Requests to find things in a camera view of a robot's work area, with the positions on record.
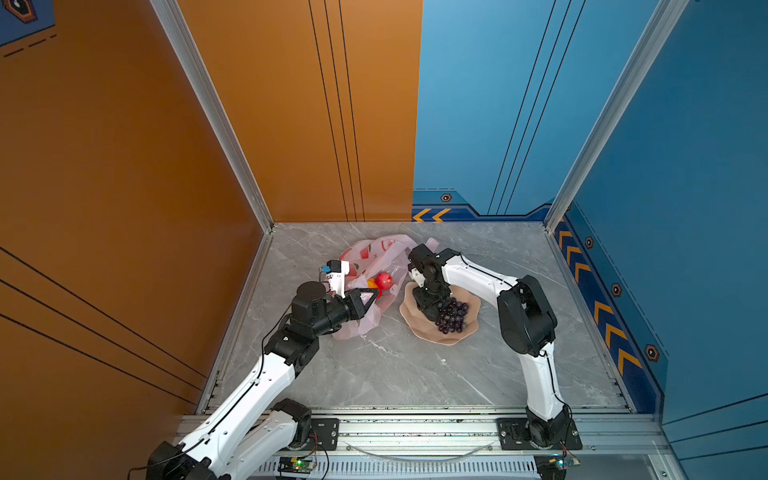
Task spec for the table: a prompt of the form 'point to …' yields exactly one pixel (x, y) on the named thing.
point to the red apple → (383, 281)
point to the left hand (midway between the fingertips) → (380, 290)
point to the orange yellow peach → (371, 283)
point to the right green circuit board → (559, 461)
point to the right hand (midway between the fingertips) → (424, 302)
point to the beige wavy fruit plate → (412, 313)
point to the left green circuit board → (298, 465)
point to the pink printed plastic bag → (379, 263)
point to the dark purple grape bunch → (451, 316)
